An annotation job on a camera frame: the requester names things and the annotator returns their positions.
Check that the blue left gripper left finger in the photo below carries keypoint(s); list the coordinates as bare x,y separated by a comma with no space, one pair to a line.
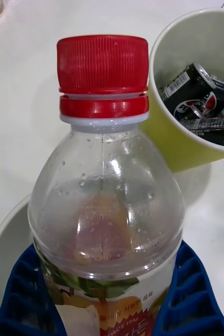
17,302

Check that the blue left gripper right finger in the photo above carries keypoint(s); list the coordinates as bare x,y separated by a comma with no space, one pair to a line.
193,302

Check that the clear bottle with red cap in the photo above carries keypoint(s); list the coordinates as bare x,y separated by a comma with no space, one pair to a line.
104,197

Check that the yellow-green plastic bin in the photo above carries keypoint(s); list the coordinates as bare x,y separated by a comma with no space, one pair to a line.
169,147

